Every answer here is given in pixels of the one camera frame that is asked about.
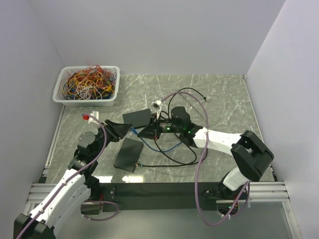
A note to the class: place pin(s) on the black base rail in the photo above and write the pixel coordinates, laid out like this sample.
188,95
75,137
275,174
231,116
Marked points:
162,196

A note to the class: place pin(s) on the black ethernet cable short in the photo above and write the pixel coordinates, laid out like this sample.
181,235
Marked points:
182,154

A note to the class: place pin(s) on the black ethernet cable long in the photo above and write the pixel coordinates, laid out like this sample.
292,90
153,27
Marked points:
183,129

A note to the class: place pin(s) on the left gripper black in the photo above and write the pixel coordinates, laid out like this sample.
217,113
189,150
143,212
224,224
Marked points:
116,131

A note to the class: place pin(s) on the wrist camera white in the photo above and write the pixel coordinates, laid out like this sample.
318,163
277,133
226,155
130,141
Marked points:
91,118
156,107

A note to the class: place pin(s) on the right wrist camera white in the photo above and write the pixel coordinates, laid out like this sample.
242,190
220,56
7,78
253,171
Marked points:
156,107

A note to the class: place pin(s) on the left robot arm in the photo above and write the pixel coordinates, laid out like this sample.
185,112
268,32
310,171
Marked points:
75,187

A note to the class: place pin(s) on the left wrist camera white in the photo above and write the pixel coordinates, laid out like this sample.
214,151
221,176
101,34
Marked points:
91,118

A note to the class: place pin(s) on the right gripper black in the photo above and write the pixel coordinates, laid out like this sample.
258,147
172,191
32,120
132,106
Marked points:
153,130

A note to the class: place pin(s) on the white plastic basket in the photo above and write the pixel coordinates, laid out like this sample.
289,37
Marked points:
87,86

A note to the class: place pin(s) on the black network switch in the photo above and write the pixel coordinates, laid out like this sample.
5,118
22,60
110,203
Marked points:
128,155
137,119

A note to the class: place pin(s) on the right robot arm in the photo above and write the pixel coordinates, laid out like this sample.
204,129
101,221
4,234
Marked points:
251,155

